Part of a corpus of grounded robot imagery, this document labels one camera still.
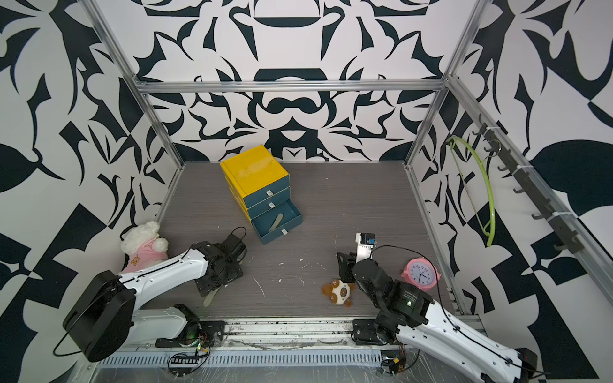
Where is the olive folding knife lowest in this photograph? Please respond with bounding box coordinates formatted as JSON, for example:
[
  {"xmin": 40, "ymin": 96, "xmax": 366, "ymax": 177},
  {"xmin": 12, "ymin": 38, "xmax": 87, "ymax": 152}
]
[{"xmin": 203, "ymin": 288, "xmax": 220, "ymax": 307}]

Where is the olive folding knife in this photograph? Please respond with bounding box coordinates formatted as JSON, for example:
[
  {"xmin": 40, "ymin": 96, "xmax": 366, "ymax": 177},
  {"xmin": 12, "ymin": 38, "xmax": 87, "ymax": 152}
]
[{"xmin": 269, "ymin": 213, "xmax": 284, "ymax": 232}]

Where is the yellow teal drawer cabinet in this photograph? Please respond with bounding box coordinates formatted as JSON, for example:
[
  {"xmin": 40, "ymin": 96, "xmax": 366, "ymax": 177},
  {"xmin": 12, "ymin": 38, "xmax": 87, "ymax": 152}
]
[{"xmin": 220, "ymin": 145, "xmax": 291, "ymax": 221}]

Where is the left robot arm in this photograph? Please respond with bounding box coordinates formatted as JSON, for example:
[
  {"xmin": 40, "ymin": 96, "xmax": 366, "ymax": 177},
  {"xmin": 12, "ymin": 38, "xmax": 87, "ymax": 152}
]
[{"xmin": 62, "ymin": 234, "xmax": 247, "ymax": 362}]

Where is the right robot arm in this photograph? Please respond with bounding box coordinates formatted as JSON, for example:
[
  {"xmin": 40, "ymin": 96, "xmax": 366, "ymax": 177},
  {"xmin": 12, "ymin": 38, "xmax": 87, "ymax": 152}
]
[{"xmin": 337, "ymin": 253, "xmax": 542, "ymax": 382}]

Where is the brown white plush toy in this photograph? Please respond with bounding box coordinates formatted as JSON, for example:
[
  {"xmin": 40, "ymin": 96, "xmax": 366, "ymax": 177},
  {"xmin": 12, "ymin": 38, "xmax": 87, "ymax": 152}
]
[{"xmin": 322, "ymin": 279, "xmax": 357, "ymax": 307}]

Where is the pink alarm clock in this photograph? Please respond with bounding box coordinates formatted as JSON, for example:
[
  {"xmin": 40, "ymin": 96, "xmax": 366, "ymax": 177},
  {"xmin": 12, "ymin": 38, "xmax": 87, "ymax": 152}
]
[{"xmin": 401, "ymin": 258, "xmax": 441, "ymax": 292}]

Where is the white teddy bear pink shirt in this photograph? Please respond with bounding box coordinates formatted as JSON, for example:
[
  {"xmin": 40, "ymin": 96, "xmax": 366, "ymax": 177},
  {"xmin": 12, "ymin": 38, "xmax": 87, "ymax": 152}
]
[{"xmin": 120, "ymin": 221, "xmax": 169, "ymax": 273}]

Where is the green hanging hoop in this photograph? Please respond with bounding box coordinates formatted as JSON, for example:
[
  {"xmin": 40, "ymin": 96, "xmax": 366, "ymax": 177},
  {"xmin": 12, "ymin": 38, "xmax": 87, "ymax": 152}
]
[{"xmin": 445, "ymin": 136, "xmax": 496, "ymax": 248}]

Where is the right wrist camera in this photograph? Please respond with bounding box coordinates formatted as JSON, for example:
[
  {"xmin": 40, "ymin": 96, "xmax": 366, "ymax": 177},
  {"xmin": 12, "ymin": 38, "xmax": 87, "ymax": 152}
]
[{"xmin": 355, "ymin": 233, "xmax": 376, "ymax": 263}]

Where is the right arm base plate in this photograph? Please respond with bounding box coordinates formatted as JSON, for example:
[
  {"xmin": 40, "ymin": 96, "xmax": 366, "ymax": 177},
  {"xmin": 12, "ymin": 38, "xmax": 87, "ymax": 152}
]
[{"xmin": 351, "ymin": 319, "xmax": 397, "ymax": 346}]

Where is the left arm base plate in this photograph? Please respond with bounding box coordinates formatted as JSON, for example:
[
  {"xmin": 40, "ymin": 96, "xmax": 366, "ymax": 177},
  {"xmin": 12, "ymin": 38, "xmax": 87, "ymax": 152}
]
[{"xmin": 155, "ymin": 321, "xmax": 226, "ymax": 348}]

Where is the black wall hook rack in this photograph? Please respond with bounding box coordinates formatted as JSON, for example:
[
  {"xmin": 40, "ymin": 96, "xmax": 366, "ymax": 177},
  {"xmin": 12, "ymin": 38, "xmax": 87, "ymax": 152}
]
[{"xmin": 474, "ymin": 116, "xmax": 585, "ymax": 255}]

